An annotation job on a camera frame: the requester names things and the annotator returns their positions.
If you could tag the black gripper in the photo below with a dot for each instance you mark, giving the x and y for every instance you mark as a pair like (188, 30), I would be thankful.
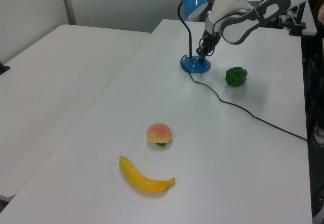
(210, 42)

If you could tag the blue desk lamp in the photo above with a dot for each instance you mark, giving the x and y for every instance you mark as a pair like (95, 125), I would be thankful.
(193, 64)

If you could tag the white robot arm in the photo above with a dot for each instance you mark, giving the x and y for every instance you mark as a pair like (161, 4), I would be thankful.
(235, 29)

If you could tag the green bell pepper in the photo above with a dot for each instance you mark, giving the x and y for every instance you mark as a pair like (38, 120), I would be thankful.
(236, 77)

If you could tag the black electronics box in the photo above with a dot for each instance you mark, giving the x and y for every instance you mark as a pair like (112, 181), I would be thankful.
(274, 23)

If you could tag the pink yellow peach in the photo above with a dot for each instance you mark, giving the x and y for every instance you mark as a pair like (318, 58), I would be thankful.
(159, 133)

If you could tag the small black orange knob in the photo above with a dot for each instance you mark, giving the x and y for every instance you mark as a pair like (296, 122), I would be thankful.
(295, 9)

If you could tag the black clamped pole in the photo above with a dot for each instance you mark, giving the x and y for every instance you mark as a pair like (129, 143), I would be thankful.
(300, 16)

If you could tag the white sneaker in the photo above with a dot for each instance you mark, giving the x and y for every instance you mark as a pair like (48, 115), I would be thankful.
(319, 136)

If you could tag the yellow banana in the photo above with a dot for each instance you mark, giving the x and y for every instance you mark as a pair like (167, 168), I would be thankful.
(144, 182)

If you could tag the black clamp at table edge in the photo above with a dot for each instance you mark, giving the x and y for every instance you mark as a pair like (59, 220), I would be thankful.
(3, 68)

